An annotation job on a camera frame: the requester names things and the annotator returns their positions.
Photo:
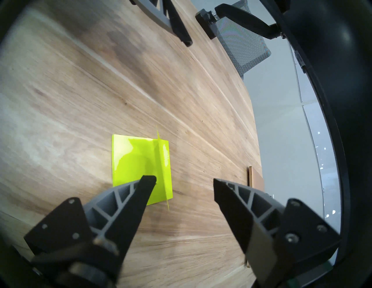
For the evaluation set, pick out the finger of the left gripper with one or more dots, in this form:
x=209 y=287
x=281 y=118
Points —
x=171 y=20

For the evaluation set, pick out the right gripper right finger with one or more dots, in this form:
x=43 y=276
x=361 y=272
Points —
x=255 y=223

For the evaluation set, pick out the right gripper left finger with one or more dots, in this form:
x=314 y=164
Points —
x=122 y=214

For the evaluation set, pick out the yellow sticky note pad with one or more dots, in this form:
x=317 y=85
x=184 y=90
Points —
x=130 y=156

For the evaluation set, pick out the single yellow sticky note sheet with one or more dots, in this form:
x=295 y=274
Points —
x=162 y=171

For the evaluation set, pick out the black curved computer monitor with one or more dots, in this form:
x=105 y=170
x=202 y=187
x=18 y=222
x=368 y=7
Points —
x=348 y=87

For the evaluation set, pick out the grey mesh office chair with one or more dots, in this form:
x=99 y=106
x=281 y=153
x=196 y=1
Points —
x=244 y=49

